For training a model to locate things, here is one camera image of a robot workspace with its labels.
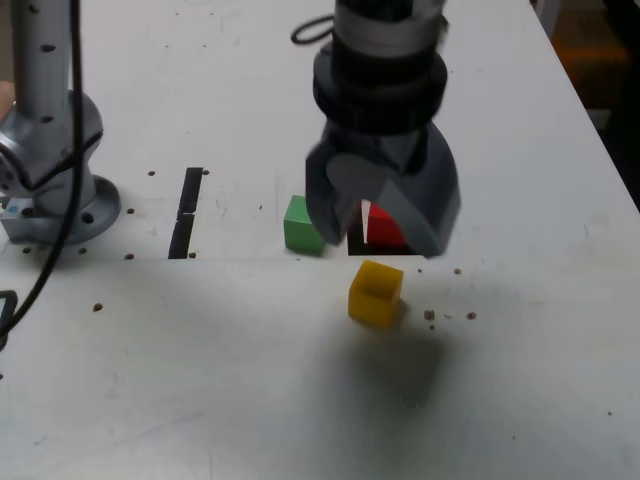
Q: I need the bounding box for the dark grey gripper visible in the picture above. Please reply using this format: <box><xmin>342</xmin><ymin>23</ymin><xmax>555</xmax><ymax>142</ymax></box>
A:
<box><xmin>304</xmin><ymin>119</ymin><xmax>464</xmax><ymax>260</ymax></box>

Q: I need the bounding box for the red cube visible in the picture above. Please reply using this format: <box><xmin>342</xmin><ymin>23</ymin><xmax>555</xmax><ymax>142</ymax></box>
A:
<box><xmin>359</xmin><ymin>199</ymin><xmax>409</xmax><ymax>249</ymax></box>

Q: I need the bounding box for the green cube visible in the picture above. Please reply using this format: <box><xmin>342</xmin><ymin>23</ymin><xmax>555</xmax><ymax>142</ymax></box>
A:
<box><xmin>283</xmin><ymin>194</ymin><xmax>326</xmax><ymax>257</ymax></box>

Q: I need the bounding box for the yellow cube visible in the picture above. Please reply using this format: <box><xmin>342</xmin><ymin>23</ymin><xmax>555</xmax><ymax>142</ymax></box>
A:
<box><xmin>347</xmin><ymin>258</ymin><xmax>405</xmax><ymax>329</ymax></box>

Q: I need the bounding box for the black tape square outline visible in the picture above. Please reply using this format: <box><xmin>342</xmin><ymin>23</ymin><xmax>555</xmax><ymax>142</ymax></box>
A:
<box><xmin>347</xmin><ymin>214</ymin><xmax>426</xmax><ymax>257</ymax></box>

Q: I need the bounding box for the person's hand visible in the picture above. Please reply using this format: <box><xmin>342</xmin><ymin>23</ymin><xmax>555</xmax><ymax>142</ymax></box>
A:
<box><xmin>0</xmin><ymin>81</ymin><xmax>16</xmax><ymax>121</ymax></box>

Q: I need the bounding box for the black tape strip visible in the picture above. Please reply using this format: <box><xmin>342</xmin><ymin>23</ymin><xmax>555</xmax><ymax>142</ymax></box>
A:
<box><xmin>167</xmin><ymin>167</ymin><xmax>205</xmax><ymax>261</ymax></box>

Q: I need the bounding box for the black looped cord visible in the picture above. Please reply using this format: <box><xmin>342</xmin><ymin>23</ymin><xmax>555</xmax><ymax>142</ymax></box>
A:
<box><xmin>291</xmin><ymin>14</ymin><xmax>341</xmax><ymax>46</ymax></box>

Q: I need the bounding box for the thick black cable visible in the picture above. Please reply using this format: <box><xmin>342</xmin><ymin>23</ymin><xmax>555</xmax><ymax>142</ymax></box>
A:
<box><xmin>0</xmin><ymin>0</ymin><xmax>84</xmax><ymax>341</ymax></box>

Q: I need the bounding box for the black bracket frame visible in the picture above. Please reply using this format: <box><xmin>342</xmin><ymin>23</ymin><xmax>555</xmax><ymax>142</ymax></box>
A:
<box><xmin>0</xmin><ymin>289</ymin><xmax>20</xmax><ymax>351</ymax></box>

